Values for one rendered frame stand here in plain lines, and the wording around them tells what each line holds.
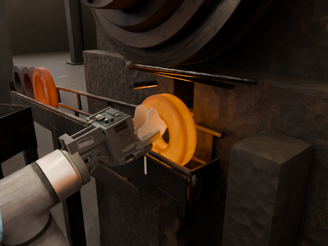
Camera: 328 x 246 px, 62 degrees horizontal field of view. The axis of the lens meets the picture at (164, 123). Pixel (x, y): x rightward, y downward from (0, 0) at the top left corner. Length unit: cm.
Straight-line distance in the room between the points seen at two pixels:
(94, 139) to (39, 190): 11
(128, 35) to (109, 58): 31
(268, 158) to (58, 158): 30
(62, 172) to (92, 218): 113
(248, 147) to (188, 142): 16
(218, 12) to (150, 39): 13
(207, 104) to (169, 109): 8
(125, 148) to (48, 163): 13
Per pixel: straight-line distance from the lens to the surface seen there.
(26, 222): 45
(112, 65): 80
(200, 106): 55
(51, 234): 49
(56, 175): 44
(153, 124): 51
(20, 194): 44
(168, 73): 40
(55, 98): 111
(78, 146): 45
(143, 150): 49
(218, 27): 38
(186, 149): 51
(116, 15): 50
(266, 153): 37
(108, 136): 45
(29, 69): 132
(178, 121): 50
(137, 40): 49
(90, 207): 164
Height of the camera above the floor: 95
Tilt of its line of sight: 20 degrees down
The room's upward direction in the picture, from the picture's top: straight up
